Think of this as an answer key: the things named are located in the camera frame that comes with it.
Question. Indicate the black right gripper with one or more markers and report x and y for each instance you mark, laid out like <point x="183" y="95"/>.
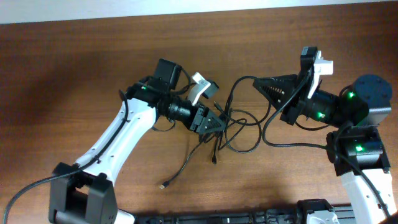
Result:
<point x="286" y="85"/>

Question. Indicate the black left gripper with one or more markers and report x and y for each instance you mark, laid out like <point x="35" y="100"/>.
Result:
<point x="198" y="123"/>

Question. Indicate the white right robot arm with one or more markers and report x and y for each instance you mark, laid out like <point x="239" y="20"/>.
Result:
<point x="355" y="148"/>

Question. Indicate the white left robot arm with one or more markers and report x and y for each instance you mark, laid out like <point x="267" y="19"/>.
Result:
<point x="84" y="192"/>

